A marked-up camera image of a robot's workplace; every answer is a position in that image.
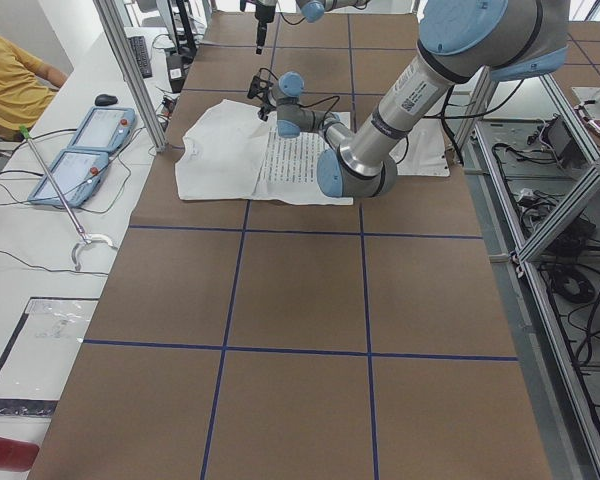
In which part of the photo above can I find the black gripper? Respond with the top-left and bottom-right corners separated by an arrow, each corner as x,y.
239,0 -> 276,54
247,74 -> 278,122

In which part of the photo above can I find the white long-sleeve printed shirt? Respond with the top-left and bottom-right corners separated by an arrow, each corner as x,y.
175,99 -> 353,205

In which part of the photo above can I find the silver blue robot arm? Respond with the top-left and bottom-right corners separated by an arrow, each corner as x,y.
247,0 -> 570,198
239,0 -> 369,55

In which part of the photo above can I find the black keyboard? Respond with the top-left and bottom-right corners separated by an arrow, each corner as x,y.
127,36 -> 153,78

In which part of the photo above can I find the upper blue teach pendant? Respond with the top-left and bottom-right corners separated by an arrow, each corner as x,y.
69,106 -> 136,154

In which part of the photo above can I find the blue teach pendant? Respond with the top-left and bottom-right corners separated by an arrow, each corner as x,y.
69,106 -> 136,154
27,149 -> 109,208

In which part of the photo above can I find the black computer mouse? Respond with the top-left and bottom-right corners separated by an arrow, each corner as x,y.
94,94 -> 118,107

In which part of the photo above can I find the lower blue teach pendant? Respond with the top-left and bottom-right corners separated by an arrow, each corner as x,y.
27,149 -> 109,208

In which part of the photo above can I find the reacher grabber stick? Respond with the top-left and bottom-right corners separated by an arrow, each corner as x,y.
19,125 -> 119,273

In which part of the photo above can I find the person in yellow shirt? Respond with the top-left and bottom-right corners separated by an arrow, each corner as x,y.
0,36 -> 68,141

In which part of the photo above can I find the clear plastic sheet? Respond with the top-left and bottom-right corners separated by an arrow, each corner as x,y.
0,297 -> 98,418

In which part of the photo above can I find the red cylinder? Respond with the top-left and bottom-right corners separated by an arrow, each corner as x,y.
0,437 -> 40,472

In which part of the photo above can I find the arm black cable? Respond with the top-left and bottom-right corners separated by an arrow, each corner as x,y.
257,67 -> 342,121

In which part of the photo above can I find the aluminium frame post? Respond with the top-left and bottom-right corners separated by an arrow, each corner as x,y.
93,0 -> 167,153

